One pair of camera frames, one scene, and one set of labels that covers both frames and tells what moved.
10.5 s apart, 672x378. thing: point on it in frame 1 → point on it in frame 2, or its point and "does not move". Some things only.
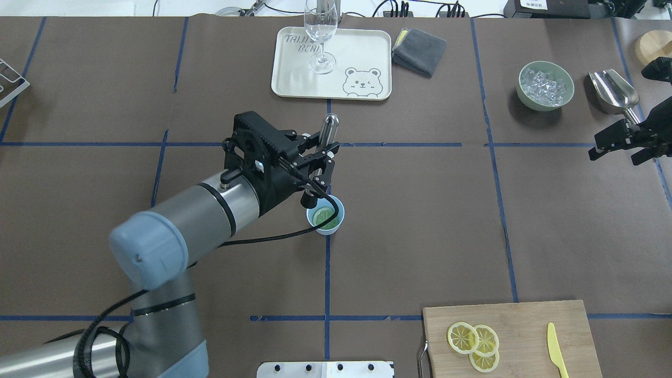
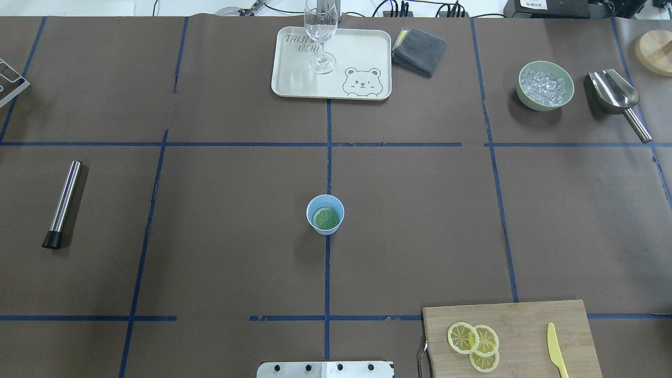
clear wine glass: (321, 18) does not move
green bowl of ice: (543, 86) does not move
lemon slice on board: (463, 337) does not move
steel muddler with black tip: (329, 130) → (53, 240)
